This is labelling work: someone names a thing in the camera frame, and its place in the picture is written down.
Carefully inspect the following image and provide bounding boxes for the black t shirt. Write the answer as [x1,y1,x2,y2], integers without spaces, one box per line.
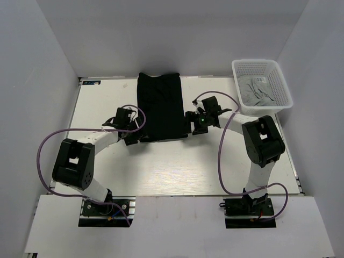
[137,73,188,142]

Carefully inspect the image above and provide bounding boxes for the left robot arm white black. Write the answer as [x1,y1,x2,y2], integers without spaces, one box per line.
[52,117,145,205]

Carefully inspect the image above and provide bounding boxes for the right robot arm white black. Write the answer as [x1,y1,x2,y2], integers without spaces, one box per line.
[185,108,285,203]

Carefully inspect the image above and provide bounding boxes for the blue label sticker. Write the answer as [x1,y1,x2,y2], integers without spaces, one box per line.
[82,80,101,85]

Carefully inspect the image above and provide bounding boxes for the grey t shirt in basket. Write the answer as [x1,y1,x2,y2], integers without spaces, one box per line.
[237,76,275,106]

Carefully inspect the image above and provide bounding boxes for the white plastic basket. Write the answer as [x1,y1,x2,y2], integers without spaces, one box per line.
[232,59,293,116]

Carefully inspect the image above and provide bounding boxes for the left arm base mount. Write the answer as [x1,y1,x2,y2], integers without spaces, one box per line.
[78,197,136,228]

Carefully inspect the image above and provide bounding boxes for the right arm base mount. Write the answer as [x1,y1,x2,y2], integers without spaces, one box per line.
[219,198,276,229]

